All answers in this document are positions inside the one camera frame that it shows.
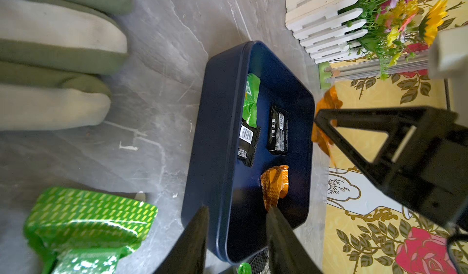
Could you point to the flowers in white fence planter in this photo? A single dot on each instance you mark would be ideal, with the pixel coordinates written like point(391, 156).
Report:
point(345, 30)

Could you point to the black packet right side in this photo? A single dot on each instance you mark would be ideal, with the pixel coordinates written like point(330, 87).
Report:
point(278, 131)

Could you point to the dark blue storage box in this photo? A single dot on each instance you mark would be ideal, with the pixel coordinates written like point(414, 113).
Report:
point(218, 179)

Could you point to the green cookie packet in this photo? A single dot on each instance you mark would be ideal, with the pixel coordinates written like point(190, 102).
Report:
point(84, 232)

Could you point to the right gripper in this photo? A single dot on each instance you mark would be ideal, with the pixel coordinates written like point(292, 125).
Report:
point(420, 154)

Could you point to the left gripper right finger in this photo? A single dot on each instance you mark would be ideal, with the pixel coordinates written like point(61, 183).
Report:
point(286, 253)

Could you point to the white green garden glove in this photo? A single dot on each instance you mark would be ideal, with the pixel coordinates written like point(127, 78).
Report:
point(53, 55)

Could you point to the black packet with barcode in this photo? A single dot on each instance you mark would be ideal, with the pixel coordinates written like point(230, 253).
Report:
point(249, 138)

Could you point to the green packet upper left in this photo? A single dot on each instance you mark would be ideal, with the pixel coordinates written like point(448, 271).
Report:
point(250, 100)

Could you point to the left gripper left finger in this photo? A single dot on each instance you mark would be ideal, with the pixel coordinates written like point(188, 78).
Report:
point(189, 252)

